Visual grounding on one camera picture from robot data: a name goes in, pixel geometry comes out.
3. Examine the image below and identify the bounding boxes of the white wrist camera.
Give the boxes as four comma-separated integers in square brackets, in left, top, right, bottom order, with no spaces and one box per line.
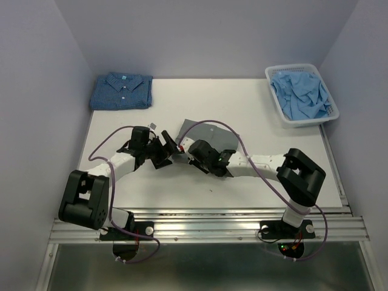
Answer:
[179,137,195,162]
[148,122,157,131]

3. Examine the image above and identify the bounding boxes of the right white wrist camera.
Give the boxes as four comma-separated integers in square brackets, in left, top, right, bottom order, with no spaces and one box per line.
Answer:
[179,137,195,162]

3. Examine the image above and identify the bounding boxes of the light blue crumpled shirt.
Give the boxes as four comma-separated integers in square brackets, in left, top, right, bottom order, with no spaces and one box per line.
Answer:
[271,71,331,121]

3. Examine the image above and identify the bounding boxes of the folded blue checked shirt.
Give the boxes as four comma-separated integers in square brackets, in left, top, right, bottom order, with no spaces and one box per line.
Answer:
[89,72,153,111]

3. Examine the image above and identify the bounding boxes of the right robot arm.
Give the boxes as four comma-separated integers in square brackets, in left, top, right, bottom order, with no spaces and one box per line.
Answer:
[181,138,326,236]

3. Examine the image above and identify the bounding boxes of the grey long sleeve shirt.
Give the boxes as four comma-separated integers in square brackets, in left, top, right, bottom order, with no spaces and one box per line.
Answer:
[175,119,239,152]

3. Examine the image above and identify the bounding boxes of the white plastic laundry basket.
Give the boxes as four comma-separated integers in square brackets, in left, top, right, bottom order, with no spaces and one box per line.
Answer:
[265,64,340,128]

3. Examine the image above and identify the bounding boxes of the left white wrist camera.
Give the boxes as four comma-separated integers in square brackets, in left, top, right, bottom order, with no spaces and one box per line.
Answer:
[148,122,157,131]

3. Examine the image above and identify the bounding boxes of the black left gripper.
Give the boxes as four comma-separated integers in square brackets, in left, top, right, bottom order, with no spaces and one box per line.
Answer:
[142,130,181,169]

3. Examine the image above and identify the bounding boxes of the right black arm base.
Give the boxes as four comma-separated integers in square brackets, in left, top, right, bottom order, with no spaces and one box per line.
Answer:
[258,219,316,240]

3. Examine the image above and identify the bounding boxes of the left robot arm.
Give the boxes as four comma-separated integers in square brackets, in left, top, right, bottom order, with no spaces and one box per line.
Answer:
[58,126,179,239]

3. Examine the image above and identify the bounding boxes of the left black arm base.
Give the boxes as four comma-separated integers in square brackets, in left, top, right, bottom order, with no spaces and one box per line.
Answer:
[98,221,156,243]

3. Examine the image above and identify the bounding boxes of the aluminium mounting rail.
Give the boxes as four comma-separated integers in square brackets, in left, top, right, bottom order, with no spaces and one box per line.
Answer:
[48,202,372,244]

